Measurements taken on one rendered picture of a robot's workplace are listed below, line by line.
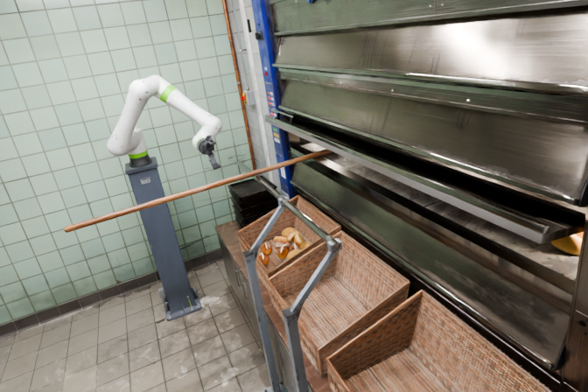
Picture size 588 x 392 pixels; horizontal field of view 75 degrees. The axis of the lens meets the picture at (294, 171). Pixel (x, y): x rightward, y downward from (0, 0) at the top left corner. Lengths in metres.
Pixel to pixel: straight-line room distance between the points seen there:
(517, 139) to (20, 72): 2.94
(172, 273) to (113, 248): 0.69
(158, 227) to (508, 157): 2.27
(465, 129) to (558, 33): 0.37
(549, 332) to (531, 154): 0.53
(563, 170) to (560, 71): 0.24
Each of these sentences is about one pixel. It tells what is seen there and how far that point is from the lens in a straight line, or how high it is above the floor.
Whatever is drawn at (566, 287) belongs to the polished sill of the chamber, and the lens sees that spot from 1.30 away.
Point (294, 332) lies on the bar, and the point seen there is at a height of 0.87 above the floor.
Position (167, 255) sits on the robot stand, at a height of 0.51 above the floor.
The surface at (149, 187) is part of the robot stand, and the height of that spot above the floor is 1.05.
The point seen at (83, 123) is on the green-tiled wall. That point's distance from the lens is 3.22.
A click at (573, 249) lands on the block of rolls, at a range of 1.43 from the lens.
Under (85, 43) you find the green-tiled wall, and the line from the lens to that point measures 3.18.
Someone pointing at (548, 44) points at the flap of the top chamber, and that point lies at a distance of 1.12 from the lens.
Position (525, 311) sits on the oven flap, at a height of 1.03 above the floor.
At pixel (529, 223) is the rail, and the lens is 1.06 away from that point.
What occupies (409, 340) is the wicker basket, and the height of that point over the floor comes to 0.62.
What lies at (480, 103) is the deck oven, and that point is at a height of 1.65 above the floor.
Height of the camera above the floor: 1.93
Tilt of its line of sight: 21 degrees down
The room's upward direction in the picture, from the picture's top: 8 degrees counter-clockwise
